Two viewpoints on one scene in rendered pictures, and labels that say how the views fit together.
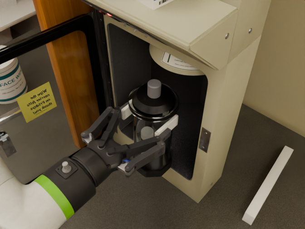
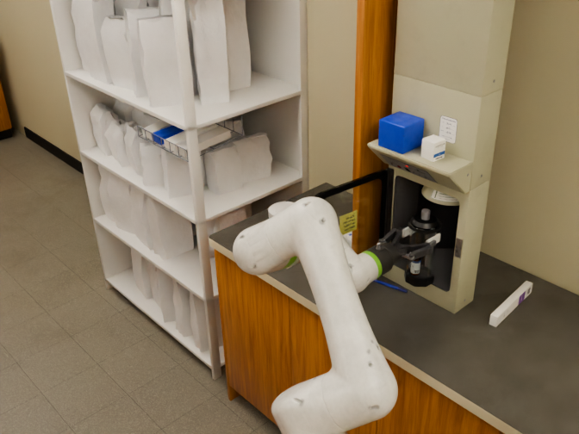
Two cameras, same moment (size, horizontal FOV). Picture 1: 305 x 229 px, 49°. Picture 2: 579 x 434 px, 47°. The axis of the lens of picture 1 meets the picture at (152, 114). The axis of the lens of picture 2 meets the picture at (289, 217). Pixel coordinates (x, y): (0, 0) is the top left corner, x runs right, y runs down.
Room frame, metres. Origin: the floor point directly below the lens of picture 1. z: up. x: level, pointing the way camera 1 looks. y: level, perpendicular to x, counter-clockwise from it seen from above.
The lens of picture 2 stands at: (-1.42, 0.21, 2.36)
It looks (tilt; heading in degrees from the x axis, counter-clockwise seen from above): 30 degrees down; 7
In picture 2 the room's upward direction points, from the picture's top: 2 degrees counter-clockwise
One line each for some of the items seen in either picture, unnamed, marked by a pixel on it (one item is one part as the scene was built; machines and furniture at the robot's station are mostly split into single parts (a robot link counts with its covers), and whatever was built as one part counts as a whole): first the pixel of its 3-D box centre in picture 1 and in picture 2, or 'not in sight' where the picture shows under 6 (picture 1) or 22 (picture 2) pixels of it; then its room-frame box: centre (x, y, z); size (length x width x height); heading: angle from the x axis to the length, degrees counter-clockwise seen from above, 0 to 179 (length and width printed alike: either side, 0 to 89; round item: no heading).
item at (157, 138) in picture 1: (134, 148); (414, 249); (0.40, 0.04, 1.21); 0.11 x 0.01 x 0.04; 111
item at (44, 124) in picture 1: (47, 114); (351, 233); (0.51, 0.24, 1.19); 0.30 x 0.01 x 0.40; 132
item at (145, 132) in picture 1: (152, 131); (421, 250); (0.49, 0.00, 1.15); 0.11 x 0.11 x 0.21
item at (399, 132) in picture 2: not in sight; (401, 132); (0.53, 0.09, 1.56); 0.10 x 0.10 x 0.09; 49
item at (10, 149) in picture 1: (7, 145); not in sight; (0.43, 0.31, 1.18); 0.02 x 0.02 x 0.06; 42
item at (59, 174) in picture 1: (70, 182); (376, 259); (0.32, 0.15, 1.21); 0.09 x 0.06 x 0.12; 49
